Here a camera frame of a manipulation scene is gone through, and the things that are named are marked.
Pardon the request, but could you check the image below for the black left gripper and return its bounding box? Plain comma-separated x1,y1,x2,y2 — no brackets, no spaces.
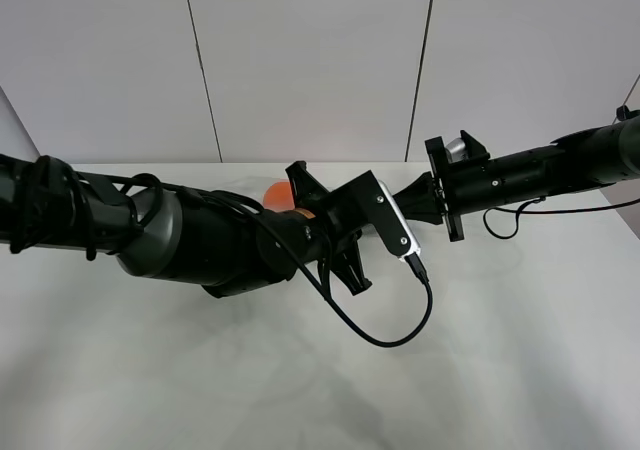
286,161,378,296

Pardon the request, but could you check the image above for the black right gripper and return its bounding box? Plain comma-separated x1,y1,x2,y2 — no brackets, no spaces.
394,130,491,242

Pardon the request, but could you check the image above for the clear zip bag blue strip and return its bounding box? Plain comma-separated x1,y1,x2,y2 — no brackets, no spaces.
228,177,289,204

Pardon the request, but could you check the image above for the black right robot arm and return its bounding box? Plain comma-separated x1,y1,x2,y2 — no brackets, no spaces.
394,106,639,242

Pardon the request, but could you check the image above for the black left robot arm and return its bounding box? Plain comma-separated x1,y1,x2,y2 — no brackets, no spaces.
1,155,371,298

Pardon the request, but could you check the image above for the orange fruit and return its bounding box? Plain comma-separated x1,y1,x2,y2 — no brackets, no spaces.
262,181,295,212

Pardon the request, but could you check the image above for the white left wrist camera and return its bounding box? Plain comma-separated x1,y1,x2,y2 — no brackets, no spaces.
372,180,421,261

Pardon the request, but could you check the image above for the black left camera cable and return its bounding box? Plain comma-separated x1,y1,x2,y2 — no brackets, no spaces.
249,204,434,348

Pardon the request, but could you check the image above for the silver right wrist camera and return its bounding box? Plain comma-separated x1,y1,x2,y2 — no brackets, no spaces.
445,137,469,163

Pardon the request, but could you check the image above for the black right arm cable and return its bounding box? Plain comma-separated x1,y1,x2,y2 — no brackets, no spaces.
482,195,640,240

